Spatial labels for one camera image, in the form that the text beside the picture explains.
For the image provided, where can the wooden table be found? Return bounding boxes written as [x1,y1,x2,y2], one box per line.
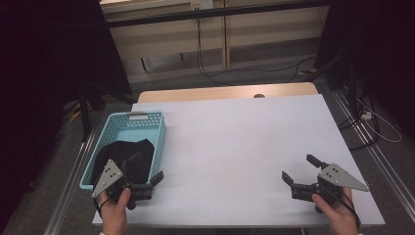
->
[136,81,320,105]

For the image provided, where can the right hand-held gripper black cable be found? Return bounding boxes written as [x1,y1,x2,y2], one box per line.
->
[337,190,362,229]

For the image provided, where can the person's right hand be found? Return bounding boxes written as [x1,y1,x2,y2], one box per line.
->
[311,187,361,235]

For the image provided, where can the black metal bar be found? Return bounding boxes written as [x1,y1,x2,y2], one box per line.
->
[106,0,331,28]

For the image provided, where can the black curtain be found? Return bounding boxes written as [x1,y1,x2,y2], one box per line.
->
[314,0,415,138]
[0,0,133,210]

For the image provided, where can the hand-held gripper black cable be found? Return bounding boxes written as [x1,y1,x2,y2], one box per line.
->
[337,190,362,229]
[93,196,112,219]

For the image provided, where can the wooden cabinet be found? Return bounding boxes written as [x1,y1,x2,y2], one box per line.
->
[99,0,331,84]

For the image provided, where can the aluminium floor rail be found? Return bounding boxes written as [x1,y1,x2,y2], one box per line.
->
[332,89,415,213]
[43,130,97,235]

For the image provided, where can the white wall socket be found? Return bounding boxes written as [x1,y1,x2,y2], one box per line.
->
[190,0,214,11]

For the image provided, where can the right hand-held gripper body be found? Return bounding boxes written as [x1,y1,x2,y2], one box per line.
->
[290,163,370,213]

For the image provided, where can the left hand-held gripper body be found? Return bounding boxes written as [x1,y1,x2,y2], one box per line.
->
[91,159,155,210]

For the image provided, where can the light blue plastic basket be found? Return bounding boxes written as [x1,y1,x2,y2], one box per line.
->
[78,111,167,191]

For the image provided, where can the person's left hand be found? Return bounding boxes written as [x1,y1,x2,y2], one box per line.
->
[97,188,132,235]

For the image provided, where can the black hanging cable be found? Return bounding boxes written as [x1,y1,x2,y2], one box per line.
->
[195,18,317,87]

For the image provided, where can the left hand-held gripper black cable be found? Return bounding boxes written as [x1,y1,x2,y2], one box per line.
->
[93,196,112,219]

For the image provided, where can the white floor cable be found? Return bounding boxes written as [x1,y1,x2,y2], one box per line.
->
[355,96,403,144]

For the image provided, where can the black pants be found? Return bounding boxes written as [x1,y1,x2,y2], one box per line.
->
[90,138,156,185]

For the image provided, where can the white table cover sheet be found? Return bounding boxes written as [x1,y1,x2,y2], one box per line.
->
[92,93,386,228]

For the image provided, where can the black floor cables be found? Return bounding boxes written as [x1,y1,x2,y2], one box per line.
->
[337,97,381,151]

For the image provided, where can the black metal stand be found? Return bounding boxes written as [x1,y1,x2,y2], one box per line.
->
[77,84,138,143]
[301,52,360,112]

